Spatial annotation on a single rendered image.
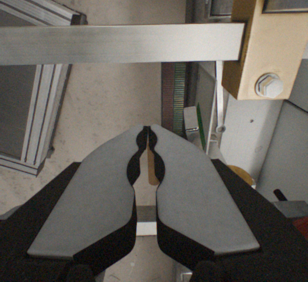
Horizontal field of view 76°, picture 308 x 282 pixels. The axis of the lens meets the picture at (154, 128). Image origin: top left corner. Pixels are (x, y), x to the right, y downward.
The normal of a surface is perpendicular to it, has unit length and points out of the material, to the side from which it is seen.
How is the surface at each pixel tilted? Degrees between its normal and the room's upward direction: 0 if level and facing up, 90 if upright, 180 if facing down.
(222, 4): 90
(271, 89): 0
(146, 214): 90
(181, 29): 0
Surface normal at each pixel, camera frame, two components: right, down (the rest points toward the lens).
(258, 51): 0.02, 0.49
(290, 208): -0.02, -0.87
